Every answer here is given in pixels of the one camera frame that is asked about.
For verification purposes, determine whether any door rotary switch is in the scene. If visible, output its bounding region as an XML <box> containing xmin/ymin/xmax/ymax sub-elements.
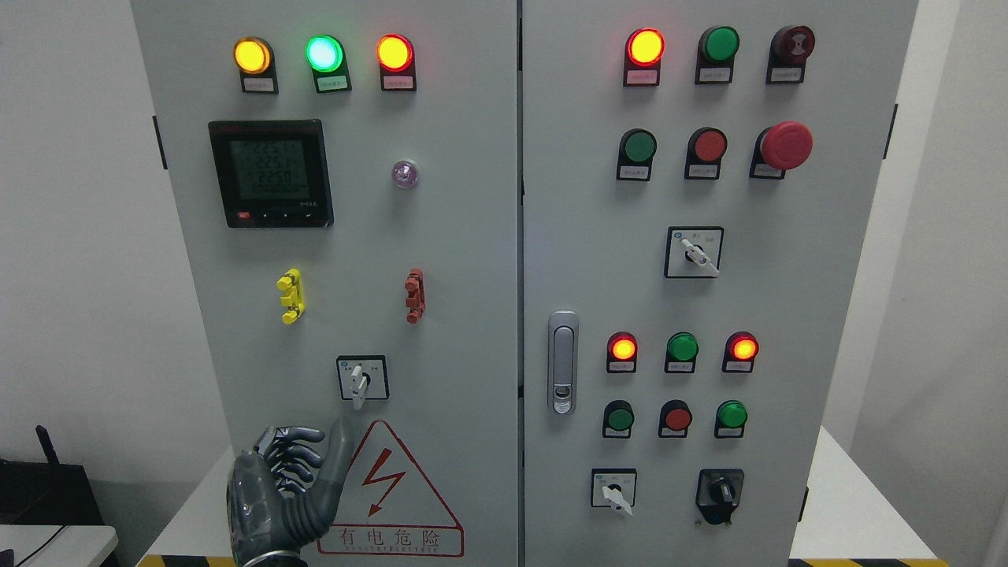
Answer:
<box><xmin>337</xmin><ymin>354</ymin><xmax>390</xmax><ymax>410</ymax></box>

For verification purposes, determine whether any green push button lower right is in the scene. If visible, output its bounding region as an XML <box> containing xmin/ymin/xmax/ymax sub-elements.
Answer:
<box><xmin>713</xmin><ymin>401</ymin><xmax>749</xmax><ymax>439</ymax></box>

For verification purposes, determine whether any lower white rotary switch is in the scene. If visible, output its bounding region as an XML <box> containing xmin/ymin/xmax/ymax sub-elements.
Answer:
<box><xmin>591</xmin><ymin>468</ymin><xmax>637</xmax><ymax>517</ymax></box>

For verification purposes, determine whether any silver door latch handle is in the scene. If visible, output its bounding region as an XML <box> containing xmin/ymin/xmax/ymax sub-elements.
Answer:
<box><xmin>547</xmin><ymin>311</ymin><xmax>579</xmax><ymax>415</ymax></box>

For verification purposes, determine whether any red emergency stop mushroom button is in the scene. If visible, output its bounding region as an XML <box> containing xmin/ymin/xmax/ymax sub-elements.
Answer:
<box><xmin>749</xmin><ymin>120</ymin><xmax>814</xmax><ymax>180</ymax></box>

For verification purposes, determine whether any dark red buzzer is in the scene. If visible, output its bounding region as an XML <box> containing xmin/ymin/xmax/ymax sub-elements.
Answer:
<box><xmin>765</xmin><ymin>25</ymin><xmax>816</xmax><ymax>85</ymax></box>

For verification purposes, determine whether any red lit indicator light left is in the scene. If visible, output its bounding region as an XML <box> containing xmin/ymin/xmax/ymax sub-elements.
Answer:
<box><xmin>376</xmin><ymin>35</ymin><xmax>417</xmax><ymax>92</ymax></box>

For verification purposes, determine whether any green indicator lower middle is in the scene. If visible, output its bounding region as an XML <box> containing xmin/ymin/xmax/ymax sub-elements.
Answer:
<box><xmin>665</xmin><ymin>332</ymin><xmax>699</xmax><ymax>373</ymax></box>

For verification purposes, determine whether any black digital power meter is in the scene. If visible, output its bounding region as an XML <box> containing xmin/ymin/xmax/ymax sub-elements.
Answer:
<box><xmin>208</xmin><ymin>118</ymin><xmax>334</xmax><ymax>229</ymax></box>

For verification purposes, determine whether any red lit indicator lower left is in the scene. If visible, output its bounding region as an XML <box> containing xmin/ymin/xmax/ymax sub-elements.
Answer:
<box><xmin>606</xmin><ymin>332</ymin><xmax>638</xmax><ymax>373</ymax></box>

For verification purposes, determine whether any red lit indicator lower right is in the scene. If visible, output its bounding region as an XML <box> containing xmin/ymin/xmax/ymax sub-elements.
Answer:
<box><xmin>721</xmin><ymin>331</ymin><xmax>759</xmax><ymax>373</ymax></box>

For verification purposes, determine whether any green push button upper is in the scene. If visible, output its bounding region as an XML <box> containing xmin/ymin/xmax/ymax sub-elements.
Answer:
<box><xmin>615</xmin><ymin>128</ymin><xmax>658</xmax><ymax>182</ymax></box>

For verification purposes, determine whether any red lit indicator top right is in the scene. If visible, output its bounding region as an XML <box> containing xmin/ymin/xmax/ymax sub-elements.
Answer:
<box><xmin>623</xmin><ymin>28</ymin><xmax>665</xmax><ymax>87</ymax></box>

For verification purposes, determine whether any green indicator top right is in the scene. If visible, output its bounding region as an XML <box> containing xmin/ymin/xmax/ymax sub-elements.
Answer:
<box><xmin>695</xmin><ymin>25</ymin><xmax>740</xmax><ymax>85</ymax></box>

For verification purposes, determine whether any black device with antenna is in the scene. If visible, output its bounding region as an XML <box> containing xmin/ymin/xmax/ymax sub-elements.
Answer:
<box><xmin>1</xmin><ymin>424</ymin><xmax>105</xmax><ymax>525</ymax></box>

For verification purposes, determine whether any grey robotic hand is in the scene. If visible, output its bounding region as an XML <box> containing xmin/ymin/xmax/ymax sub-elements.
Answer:
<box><xmin>226</xmin><ymin>417</ymin><xmax>356</xmax><ymax>566</ymax></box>

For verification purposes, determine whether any green push button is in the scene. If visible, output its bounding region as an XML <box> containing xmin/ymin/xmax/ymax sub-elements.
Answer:
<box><xmin>615</xmin><ymin>128</ymin><xmax>658</xmax><ymax>182</ymax></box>
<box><xmin>602</xmin><ymin>401</ymin><xmax>635</xmax><ymax>439</ymax></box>
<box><xmin>713</xmin><ymin>401</ymin><xmax>749</xmax><ymax>439</ymax></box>

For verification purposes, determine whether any red push button upper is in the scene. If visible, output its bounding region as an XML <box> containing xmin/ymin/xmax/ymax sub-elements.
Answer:
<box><xmin>684</xmin><ymin>127</ymin><xmax>728</xmax><ymax>180</ymax></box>

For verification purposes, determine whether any white side table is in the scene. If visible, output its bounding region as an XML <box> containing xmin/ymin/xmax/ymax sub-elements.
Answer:
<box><xmin>1</xmin><ymin>524</ymin><xmax>119</xmax><ymax>566</ymax></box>

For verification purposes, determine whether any red electric hazard warning sticker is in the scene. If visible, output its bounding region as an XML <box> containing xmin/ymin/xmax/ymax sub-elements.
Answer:
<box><xmin>317</xmin><ymin>420</ymin><xmax>465</xmax><ymax>558</ymax></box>

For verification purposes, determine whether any upper right rotary switch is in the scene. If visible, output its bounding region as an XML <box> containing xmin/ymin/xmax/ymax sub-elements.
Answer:
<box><xmin>665</xmin><ymin>226</ymin><xmax>725</xmax><ymax>279</ymax></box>

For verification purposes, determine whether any yellow indicator light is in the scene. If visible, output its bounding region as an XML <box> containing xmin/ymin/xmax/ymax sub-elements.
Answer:
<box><xmin>232</xmin><ymin>36</ymin><xmax>280</xmax><ymax>94</ymax></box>

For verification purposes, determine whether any green lit indicator light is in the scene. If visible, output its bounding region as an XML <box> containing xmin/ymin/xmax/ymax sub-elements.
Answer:
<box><xmin>305</xmin><ymin>35</ymin><xmax>352</xmax><ymax>94</ymax></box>

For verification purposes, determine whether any black knob selector switch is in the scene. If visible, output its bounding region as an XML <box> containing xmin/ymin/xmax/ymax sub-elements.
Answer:
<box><xmin>695</xmin><ymin>468</ymin><xmax>745</xmax><ymax>525</ymax></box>

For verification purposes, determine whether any small purple clear indicator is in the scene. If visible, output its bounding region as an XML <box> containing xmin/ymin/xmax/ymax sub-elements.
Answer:
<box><xmin>390</xmin><ymin>159</ymin><xmax>419</xmax><ymax>189</ymax></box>

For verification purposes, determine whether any red push button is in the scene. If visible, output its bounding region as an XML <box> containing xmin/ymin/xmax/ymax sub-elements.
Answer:
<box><xmin>658</xmin><ymin>399</ymin><xmax>694</xmax><ymax>439</ymax></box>
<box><xmin>684</xmin><ymin>127</ymin><xmax>728</xmax><ymax>180</ymax></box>

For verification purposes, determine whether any yellow terminal connector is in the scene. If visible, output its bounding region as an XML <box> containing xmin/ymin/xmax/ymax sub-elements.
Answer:
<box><xmin>275</xmin><ymin>268</ymin><xmax>306</xmax><ymax>325</ymax></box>

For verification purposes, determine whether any red terminal connector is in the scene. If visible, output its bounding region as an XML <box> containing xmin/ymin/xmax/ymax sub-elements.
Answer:
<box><xmin>404</xmin><ymin>268</ymin><xmax>426</xmax><ymax>325</ymax></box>

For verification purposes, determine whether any green push button lower left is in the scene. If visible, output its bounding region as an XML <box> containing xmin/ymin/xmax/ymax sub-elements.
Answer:
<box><xmin>602</xmin><ymin>401</ymin><xmax>635</xmax><ymax>439</ymax></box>

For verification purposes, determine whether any grey electrical control cabinet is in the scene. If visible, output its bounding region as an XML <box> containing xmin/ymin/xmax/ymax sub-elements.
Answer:
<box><xmin>131</xmin><ymin>1</ymin><xmax>918</xmax><ymax>566</ymax></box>

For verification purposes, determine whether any red push button lower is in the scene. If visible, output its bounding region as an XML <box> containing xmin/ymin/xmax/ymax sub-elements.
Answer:
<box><xmin>658</xmin><ymin>399</ymin><xmax>694</xmax><ymax>439</ymax></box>

